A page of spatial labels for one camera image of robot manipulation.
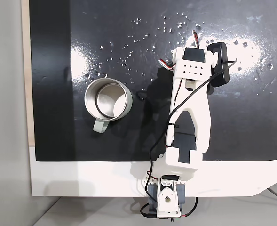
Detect black glossy table mat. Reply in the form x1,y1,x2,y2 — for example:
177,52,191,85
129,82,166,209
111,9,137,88
29,0,277,162

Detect black oval camera box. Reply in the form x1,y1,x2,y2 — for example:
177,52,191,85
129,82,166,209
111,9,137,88
206,41,231,95

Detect red white black servo wires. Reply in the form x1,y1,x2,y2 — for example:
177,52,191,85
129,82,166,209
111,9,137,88
158,58,177,72

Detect black base cable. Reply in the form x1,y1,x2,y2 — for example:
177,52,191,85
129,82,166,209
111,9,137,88
139,196,198,219

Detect beige wooden board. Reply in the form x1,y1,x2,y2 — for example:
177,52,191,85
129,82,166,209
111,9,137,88
21,0,37,148

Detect steel mug with grey handle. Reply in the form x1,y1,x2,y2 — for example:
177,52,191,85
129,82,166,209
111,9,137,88
83,78,134,134

